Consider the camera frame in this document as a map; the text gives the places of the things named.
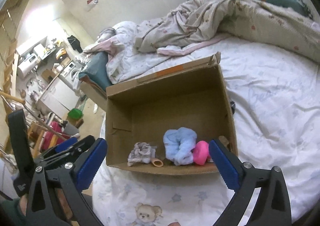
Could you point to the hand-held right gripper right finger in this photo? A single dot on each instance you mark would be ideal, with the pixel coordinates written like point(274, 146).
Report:
point(225, 166)

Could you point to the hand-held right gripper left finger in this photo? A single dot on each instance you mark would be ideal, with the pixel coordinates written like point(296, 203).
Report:
point(91, 163)

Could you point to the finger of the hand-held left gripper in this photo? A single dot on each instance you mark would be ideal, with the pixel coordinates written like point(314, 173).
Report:
point(65, 143)
point(86, 142)

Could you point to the pink heart-shaped cup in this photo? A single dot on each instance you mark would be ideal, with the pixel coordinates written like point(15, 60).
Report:
point(201, 152)

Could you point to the brown lace scrunchie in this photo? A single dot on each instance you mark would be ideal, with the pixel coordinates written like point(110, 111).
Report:
point(140, 153)

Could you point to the orange soft tube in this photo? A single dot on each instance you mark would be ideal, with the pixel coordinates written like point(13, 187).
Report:
point(157, 163)

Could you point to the cardboard box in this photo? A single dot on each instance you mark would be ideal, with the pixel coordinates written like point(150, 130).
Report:
point(160, 106)

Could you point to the person's left forearm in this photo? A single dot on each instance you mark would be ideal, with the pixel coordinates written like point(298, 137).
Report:
point(10, 212)

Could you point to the pink suitcase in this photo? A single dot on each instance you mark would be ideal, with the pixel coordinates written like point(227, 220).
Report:
point(52, 136)

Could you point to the green plastic container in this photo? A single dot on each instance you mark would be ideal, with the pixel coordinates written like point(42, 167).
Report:
point(75, 113)

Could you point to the white low cabinet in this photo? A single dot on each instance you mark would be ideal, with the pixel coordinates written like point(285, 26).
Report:
point(58, 96)

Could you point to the blue fluffy scrunchie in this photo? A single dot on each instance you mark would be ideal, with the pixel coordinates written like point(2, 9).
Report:
point(180, 146)

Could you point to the wooden rack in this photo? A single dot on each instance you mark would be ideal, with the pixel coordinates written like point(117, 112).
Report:
point(15, 101)

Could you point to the white kitchen appliance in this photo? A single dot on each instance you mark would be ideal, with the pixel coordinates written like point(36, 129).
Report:
point(26, 64)

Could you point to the pink white floral blanket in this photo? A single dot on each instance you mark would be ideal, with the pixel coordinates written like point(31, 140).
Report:
point(120, 48)

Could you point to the black hanging cloth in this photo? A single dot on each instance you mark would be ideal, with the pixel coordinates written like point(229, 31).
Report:
point(75, 42)

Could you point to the beige floral quilt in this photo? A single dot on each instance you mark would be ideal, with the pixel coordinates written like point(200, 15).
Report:
point(200, 21)

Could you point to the red wall sticker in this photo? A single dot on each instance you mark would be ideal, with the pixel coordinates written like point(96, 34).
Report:
point(91, 1)

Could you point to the wooden wall cabinet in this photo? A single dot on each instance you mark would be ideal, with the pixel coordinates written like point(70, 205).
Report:
point(15, 3)

